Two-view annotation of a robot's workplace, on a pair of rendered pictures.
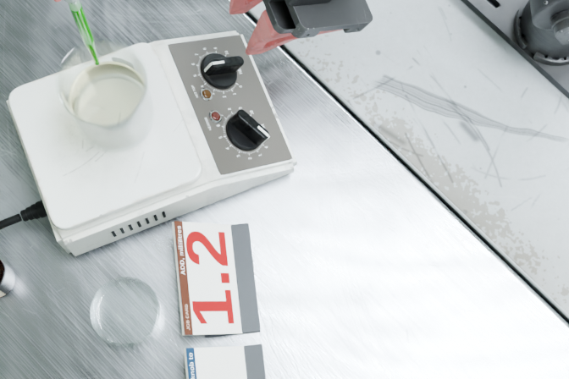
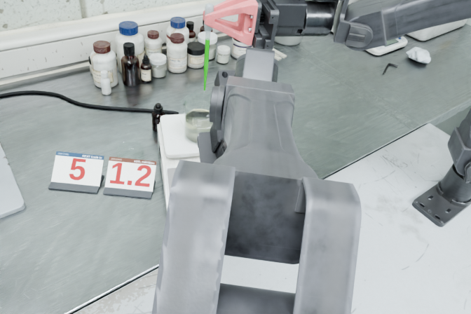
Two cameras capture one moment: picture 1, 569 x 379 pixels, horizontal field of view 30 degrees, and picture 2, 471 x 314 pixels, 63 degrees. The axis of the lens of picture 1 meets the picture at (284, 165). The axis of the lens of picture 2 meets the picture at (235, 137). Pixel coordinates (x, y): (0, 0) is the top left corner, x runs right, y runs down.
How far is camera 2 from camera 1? 0.65 m
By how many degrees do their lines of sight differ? 54
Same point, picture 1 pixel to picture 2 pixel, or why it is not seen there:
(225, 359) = (95, 174)
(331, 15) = (205, 151)
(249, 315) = (111, 190)
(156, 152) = (180, 143)
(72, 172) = (181, 122)
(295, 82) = not seen: hidden behind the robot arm
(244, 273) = (129, 192)
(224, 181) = (165, 172)
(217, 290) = (125, 176)
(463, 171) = (142, 295)
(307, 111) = not seen: hidden behind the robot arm
